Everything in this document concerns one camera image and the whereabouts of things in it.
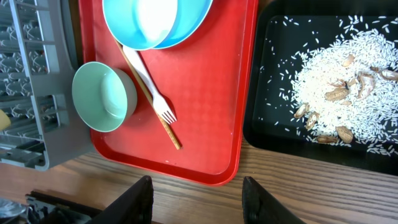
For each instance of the green bowl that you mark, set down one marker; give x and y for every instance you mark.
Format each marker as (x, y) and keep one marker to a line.
(103, 96)

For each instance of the light blue small bowl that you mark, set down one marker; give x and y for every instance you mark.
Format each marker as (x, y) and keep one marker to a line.
(140, 24)

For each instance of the red plastic tray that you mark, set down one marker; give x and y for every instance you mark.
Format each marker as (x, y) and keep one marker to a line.
(205, 81)

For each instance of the grey dishwasher rack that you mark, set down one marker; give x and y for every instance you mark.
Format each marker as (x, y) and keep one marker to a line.
(39, 58)

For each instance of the light blue plate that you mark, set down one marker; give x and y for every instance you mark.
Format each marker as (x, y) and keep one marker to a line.
(190, 15)

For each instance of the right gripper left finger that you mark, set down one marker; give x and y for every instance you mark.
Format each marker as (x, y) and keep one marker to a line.
(134, 206)

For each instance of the rice and peanut shells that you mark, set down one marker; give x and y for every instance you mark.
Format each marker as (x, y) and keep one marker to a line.
(347, 92)

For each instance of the yellow cup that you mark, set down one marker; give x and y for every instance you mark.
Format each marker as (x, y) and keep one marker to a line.
(5, 121)

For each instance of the white plastic fork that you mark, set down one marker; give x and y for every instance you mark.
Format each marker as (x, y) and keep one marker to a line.
(160, 105)

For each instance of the black tray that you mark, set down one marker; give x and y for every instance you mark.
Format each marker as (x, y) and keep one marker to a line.
(284, 28)

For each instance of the wooden chopstick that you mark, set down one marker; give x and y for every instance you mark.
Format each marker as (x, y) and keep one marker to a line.
(149, 98)

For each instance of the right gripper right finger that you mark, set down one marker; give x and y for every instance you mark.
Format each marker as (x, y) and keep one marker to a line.
(260, 207)

